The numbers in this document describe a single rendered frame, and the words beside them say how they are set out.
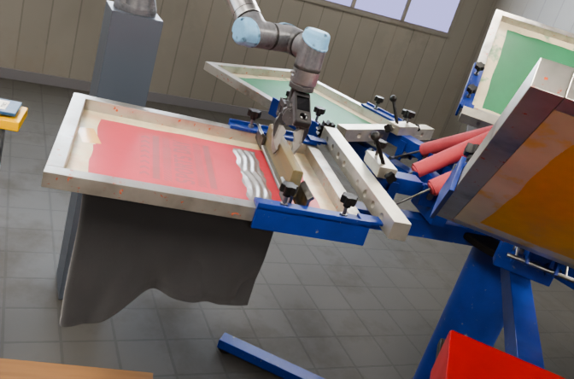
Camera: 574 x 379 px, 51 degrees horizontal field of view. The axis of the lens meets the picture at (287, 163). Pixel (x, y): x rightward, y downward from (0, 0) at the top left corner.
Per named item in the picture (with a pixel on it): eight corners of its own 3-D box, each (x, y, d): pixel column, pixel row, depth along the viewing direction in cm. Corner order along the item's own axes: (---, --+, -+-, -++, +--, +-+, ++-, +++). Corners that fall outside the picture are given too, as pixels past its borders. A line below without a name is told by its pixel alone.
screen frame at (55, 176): (40, 187, 133) (43, 172, 132) (72, 103, 185) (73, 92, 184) (365, 240, 156) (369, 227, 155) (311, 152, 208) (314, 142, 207)
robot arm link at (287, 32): (263, 16, 170) (285, 27, 163) (294, 22, 177) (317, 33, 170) (255, 43, 173) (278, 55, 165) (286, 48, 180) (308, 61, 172)
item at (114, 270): (65, 329, 157) (93, 183, 142) (67, 319, 160) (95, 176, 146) (237, 346, 170) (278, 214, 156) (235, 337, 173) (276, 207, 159)
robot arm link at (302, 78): (323, 76, 165) (295, 69, 163) (318, 92, 167) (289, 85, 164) (316, 69, 172) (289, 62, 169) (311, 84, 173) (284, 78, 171)
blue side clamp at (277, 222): (250, 228, 147) (258, 202, 144) (248, 218, 151) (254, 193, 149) (363, 246, 155) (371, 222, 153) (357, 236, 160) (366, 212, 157)
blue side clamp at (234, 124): (225, 142, 196) (231, 123, 194) (224, 137, 201) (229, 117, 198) (312, 160, 205) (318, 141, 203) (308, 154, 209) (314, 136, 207)
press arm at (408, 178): (366, 188, 180) (371, 172, 179) (360, 179, 186) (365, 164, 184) (417, 197, 185) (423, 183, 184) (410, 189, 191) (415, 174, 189)
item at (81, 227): (55, 329, 156) (84, 181, 142) (75, 240, 197) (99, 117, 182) (68, 331, 157) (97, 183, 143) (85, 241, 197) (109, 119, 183)
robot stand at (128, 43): (55, 274, 263) (106, -1, 222) (98, 275, 271) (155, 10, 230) (58, 300, 248) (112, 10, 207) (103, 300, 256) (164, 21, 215)
